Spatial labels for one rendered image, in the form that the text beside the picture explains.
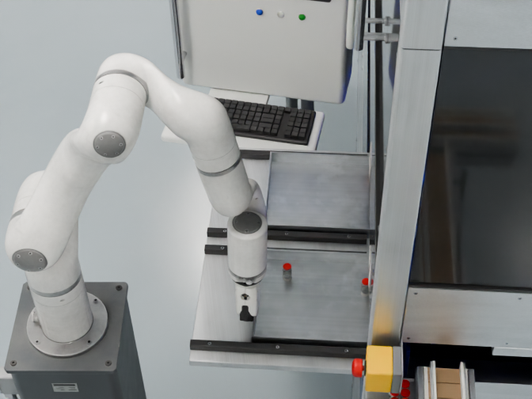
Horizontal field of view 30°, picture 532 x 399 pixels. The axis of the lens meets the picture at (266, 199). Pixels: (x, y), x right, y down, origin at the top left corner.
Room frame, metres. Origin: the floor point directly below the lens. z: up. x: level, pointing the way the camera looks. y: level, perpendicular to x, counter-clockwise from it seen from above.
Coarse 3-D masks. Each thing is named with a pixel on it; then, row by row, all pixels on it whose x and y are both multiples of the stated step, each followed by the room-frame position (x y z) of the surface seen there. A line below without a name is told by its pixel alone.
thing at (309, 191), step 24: (288, 168) 1.87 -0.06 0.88; (312, 168) 1.87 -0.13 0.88; (336, 168) 1.86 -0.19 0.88; (360, 168) 1.86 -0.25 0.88; (288, 192) 1.78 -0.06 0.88; (312, 192) 1.78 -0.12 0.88; (336, 192) 1.77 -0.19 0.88; (360, 192) 1.77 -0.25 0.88; (288, 216) 1.69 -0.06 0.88; (312, 216) 1.69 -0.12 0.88; (336, 216) 1.69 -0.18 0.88; (360, 216) 1.69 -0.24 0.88
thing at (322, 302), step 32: (288, 256) 1.55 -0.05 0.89; (320, 256) 1.55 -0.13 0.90; (352, 256) 1.54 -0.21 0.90; (288, 288) 1.46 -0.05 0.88; (320, 288) 1.46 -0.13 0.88; (352, 288) 1.46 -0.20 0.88; (256, 320) 1.37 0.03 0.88; (288, 320) 1.37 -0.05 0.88; (320, 320) 1.37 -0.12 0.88; (352, 320) 1.37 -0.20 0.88
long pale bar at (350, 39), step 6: (348, 0) 2.00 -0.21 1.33; (354, 0) 1.99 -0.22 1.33; (348, 6) 2.00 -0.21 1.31; (354, 6) 1.99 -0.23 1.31; (348, 12) 1.99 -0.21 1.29; (354, 12) 1.99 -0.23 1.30; (348, 18) 1.99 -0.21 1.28; (354, 18) 1.99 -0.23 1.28; (348, 24) 1.99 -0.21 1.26; (354, 24) 1.99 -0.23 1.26; (348, 30) 1.99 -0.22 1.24; (354, 30) 1.99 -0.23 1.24; (348, 36) 1.99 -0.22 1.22; (354, 36) 1.99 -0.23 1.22; (348, 42) 1.99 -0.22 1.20; (348, 48) 1.99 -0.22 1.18
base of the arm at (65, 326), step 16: (80, 288) 1.37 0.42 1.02; (48, 304) 1.33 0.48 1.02; (64, 304) 1.33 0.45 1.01; (80, 304) 1.36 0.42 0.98; (96, 304) 1.44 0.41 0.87; (32, 320) 1.38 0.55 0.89; (48, 320) 1.33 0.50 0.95; (64, 320) 1.33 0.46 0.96; (80, 320) 1.35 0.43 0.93; (96, 320) 1.39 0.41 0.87; (32, 336) 1.35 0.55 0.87; (48, 336) 1.34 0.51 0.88; (64, 336) 1.33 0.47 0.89; (80, 336) 1.34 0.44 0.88; (96, 336) 1.34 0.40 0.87; (48, 352) 1.30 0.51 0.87; (64, 352) 1.30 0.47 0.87; (80, 352) 1.30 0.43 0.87
